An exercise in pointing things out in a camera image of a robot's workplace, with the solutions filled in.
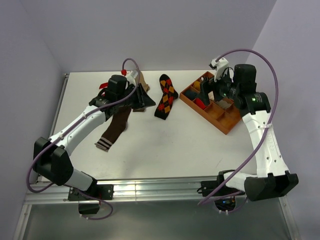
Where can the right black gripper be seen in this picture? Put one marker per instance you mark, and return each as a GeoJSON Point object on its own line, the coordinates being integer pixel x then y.
{"type": "Point", "coordinates": [209, 85]}

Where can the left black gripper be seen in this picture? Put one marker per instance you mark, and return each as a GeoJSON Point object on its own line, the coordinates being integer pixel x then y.
{"type": "Point", "coordinates": [143, 100]}

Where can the red patterned sock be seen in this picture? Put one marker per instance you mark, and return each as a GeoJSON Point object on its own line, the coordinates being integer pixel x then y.
{"type": "Point", "coordinates": [200, 104]}

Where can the navy blue sock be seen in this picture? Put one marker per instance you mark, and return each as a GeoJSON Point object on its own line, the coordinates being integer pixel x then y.
{"type": "Point", "coordinates": [191, 95]}

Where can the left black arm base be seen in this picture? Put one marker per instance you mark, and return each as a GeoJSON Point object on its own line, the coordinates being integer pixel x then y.
{"type": "Point", "coordinates": [92, 200]}

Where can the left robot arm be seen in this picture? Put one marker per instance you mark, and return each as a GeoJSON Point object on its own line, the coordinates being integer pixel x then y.
{"type": "Point", "coordinates": [52, 156]}

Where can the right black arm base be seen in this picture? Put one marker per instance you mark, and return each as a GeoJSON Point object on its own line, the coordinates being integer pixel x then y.
{"type": "Point", "coordinates": [225, 197]}

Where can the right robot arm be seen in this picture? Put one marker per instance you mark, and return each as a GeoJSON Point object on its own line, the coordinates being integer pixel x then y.
{"type": "Point", "coordinates": [264, 174]}

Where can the grey rolled sock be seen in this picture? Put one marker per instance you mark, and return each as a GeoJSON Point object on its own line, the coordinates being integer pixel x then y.
{"type": "Point", "coordinates": [224, 104]}

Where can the tan sock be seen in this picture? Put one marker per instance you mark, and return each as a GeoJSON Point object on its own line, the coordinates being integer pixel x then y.
{"type": "Point", "coordinates": [145, 86]}

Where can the mustard rolled sock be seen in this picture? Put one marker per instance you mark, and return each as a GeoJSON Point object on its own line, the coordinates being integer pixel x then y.
{"type": "Point", "coordinates": [197, 85]}

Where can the orange compartment tray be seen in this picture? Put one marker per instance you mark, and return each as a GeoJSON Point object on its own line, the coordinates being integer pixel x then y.
{"type": "Point", "coordinates": [223, 120]}

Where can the black argyle sock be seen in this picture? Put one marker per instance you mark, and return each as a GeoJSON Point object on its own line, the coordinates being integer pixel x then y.
{"type": "Point", "coordinates": [169, 95]}

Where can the brown striped-cuff sock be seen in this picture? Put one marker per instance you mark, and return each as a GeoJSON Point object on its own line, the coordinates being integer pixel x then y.
{"type": "Point", "coordinates": [117, 126]}

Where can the red white striped sock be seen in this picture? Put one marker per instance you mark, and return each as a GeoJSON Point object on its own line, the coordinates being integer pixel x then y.
{"type": "Point", "coordinates": [103, 85]}

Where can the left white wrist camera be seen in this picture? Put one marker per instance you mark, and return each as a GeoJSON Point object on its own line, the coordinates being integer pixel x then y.
{"type": "Point", "coordinates": [131, 75]}

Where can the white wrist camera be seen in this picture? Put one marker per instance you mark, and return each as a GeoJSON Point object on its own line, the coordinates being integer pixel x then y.
{"type": "Point", "coordinates": [131, 75]}
{"type": "Point", "coordinates": [219, 66]}

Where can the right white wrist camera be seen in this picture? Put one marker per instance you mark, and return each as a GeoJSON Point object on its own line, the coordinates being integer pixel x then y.
{"type": "Point", "coordinates": [219, 66]}

